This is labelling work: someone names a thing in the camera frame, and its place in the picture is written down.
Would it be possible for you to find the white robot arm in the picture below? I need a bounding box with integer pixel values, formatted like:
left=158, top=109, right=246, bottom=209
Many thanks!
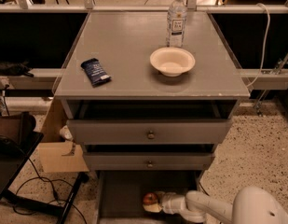
left=143, top=186, right=288, bottom=224

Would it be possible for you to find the red apple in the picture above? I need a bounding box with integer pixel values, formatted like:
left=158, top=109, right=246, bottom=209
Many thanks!
left=143, top=192, right=158, bottom=205

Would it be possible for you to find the grey top drawer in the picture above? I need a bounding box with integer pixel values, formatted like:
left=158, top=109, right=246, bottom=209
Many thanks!
left=67, top=119, right=232, bottom=145

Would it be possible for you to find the grey drawer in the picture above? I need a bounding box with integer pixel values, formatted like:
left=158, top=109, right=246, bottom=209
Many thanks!
left=67, top=119, right=232, bottom=145
left=93, top=171, right=197, bottom=224
left=83, top=152, right=214, bottom=171

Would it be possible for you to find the grey middle drawer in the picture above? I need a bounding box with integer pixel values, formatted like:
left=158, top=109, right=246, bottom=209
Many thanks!
left=83, top=152, right=214, bottom=171

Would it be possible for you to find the grey bottom drawer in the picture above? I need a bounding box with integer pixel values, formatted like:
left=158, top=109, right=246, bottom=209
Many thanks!
left=93, top=171, right=197, bottom=224

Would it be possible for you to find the black chair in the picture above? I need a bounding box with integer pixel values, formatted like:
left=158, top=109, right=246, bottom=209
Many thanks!
left=0, top=112, right=89, bottom=224

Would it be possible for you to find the cardboard box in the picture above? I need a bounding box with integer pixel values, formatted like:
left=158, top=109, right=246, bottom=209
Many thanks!
left=37, top=99, right=89, bottom=173

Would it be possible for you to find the white cable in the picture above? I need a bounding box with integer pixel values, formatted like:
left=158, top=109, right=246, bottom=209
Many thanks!
left=245, top=2, right=272, bottom=89

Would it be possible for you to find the white paper bowl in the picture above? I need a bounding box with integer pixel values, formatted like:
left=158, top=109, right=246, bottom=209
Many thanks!
left=150, top=48, right=196, bottom=77

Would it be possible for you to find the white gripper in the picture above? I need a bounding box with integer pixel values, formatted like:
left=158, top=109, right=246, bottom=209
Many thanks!
left=143, top=192, right=186, bottom=214

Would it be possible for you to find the dark blue snack packet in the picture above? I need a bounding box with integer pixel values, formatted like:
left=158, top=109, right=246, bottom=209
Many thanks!
left=81, top=58, right=111, bottom=87

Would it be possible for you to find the clear plastic water bottle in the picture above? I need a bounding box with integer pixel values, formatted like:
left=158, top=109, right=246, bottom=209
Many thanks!
left=166, top=0, right=187, bottom=48

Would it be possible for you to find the grey drawer cabinet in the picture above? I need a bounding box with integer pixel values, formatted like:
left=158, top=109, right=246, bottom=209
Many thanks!
left=52, top=10, right=251, bottom=224

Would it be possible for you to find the black floor cable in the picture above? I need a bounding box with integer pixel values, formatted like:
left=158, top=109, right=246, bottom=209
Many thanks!
left=198, top=181, right=210, bottom=196

